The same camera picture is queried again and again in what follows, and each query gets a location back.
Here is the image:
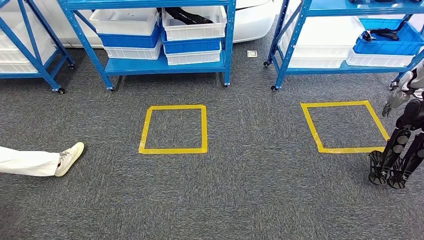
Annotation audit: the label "blue plastic crate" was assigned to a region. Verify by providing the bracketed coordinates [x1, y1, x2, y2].
[162, 31, 222, 55]
[97, 26, 162, 50]
[352, 18, 424, 57]

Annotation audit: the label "yellow floor tape square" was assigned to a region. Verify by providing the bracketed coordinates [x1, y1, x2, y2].
[138, 104, 209, 155]
[300, 100, 391, 155]

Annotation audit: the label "blue metal shelf rack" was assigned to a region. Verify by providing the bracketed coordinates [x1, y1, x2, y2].
[263, 0, 424, 93]
[57, 0, 237, 92]
[0, 0, 76, 95]

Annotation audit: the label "black humanoid robot body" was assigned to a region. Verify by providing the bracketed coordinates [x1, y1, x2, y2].
[368, 59, 424, 190]

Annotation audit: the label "humanoid robot grey hand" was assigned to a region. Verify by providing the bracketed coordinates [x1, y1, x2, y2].
[381, 88, 412, 118]

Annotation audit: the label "person's leg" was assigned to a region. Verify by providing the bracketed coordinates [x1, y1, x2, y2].
[0, 141, 85, 178]

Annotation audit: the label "white car body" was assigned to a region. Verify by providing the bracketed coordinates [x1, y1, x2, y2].
[33, 0, 282, 50]

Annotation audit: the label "black parts in crate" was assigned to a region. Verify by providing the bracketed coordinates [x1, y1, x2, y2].
[163, 7, 215, 26]
[361, 14, 413, 43]

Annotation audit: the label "white plastic crate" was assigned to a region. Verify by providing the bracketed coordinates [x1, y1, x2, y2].
[286, 56, 345, 69]
[281, 15, 366, 48]
[164, 44, 222, 66]
[0, 11, 57, 74]
[161, 5, 228, 42]
[346, 48, 418, 68]
[103, 39, 163, 61]
[279, 41, 355, 61]
[89, 8, 160, 37]

